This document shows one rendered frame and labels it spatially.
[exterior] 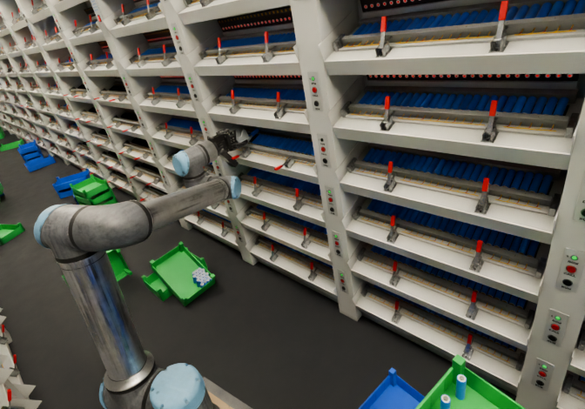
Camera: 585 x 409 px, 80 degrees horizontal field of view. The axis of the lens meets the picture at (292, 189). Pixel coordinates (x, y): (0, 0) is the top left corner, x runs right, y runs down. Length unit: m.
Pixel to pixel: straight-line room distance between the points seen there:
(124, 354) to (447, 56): 1.18
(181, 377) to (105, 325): 0.28
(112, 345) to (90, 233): 0.38
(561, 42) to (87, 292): 1.22
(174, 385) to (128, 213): 0.56
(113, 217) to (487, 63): 0.91
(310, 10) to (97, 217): 0.77
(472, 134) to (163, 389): 1.11
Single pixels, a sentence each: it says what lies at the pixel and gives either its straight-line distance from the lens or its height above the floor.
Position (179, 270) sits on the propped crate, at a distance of 2.08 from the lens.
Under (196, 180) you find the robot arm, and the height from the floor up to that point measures 0.73.
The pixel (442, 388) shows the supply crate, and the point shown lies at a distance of 0.91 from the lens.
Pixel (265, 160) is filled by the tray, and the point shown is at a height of 0.71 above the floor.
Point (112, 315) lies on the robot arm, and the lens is 1.15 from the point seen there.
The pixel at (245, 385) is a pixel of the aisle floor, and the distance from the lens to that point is 1.58.
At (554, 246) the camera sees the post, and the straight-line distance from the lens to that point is 1.02.
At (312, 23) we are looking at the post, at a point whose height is 1.21.
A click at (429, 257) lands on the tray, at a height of 0.51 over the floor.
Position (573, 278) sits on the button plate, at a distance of 1.07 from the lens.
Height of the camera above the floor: 1.28
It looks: 28 degrees down
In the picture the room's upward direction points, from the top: 12 degrees counter-clockwise
